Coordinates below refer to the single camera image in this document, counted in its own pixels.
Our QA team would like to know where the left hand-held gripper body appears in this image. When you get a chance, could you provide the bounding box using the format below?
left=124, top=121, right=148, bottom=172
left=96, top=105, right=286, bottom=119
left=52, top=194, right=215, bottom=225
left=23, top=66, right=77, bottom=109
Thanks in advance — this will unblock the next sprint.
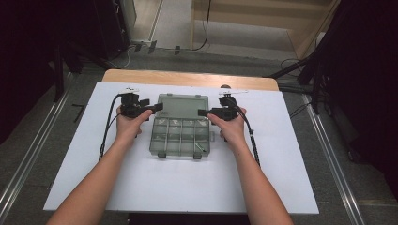
left=117, top=87, right=148, bottom=119

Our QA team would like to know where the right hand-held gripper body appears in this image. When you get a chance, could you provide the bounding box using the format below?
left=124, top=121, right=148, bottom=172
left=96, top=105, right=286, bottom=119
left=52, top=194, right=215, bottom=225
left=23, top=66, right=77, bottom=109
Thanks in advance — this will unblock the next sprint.
left=215, top=89, right=250, bottom=122

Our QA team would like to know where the green transparent compartment box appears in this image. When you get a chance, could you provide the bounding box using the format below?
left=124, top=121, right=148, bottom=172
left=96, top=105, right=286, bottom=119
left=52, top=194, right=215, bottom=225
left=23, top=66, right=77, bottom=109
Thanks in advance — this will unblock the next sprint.
left=148, top=93, right=216, bottom=160

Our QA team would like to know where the person's right hand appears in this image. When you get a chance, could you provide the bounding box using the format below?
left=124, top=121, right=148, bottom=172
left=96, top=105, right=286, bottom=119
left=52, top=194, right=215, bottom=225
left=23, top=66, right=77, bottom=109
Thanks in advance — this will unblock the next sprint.
left=207, top=107, right=248, bottom=147

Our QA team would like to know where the person's left hand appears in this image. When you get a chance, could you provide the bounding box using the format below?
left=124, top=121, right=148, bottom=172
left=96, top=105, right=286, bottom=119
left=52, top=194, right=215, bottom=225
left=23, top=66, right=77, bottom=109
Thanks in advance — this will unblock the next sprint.
left=115, top=105, right=155, bottom=143

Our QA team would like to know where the wooden table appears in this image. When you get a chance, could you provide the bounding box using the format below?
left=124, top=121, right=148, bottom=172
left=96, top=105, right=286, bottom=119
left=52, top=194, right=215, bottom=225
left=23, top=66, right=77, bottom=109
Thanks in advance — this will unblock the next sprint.
left=101, top=68, right=280, bottom=93

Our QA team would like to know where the white foam board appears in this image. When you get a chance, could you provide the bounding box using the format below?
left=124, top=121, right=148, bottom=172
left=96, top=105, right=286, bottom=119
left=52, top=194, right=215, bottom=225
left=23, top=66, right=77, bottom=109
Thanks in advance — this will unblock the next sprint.
left=43, top=81, right=320, bottom=216

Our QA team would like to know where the black stand leg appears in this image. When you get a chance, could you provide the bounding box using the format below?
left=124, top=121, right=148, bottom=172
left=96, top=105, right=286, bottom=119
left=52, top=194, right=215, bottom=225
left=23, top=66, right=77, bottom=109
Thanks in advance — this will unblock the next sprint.
left=263, top=51, right=317, bottom=80

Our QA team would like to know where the black upright stand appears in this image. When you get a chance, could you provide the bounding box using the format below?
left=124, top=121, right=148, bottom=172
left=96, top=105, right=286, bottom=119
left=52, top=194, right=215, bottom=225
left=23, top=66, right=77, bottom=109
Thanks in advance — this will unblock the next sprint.
left=52, top=45, right=66, bottom=103

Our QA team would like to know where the dark curtain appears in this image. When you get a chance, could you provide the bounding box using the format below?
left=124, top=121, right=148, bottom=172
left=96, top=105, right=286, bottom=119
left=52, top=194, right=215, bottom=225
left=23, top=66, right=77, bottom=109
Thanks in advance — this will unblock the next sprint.
left=308, top=0, right=398, bottom=203

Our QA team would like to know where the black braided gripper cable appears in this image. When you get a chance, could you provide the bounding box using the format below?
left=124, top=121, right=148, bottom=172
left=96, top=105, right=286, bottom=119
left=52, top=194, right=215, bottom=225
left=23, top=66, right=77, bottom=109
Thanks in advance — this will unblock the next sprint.
left=232, top=98, right=262, bottom=167
left=99, top=93, right=124, bottom=161

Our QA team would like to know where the white floor cable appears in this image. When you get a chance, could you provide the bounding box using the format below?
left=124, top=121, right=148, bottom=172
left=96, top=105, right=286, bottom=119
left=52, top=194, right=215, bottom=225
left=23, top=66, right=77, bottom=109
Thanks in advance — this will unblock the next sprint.
left=107, top=45, right=134, bottom=70

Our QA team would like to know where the thin black floor cable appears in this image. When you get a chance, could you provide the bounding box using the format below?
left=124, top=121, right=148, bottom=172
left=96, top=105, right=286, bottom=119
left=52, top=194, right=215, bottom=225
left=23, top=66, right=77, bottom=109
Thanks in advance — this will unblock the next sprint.
left=279, top=56, right=314, bottom=120

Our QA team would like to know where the black hanging cable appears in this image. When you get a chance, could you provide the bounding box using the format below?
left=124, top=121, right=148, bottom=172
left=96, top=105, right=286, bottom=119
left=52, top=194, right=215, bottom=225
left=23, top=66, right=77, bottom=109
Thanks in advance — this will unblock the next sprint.
left=191, top=0, right=213, bottom=52

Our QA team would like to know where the light wooden wall panel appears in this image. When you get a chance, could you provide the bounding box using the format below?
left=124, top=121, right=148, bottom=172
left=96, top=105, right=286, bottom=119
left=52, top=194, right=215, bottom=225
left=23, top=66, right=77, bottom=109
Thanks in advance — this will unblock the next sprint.
left=190, top=0, right=341, bottom=61

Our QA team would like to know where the metal floor rail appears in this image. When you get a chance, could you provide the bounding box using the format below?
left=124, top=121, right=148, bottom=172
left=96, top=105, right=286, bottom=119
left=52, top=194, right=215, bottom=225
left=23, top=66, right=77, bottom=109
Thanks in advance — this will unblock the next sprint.
left=300, top=93, right=366, bottom=225
left=0, top=74, right=74, bottom=215

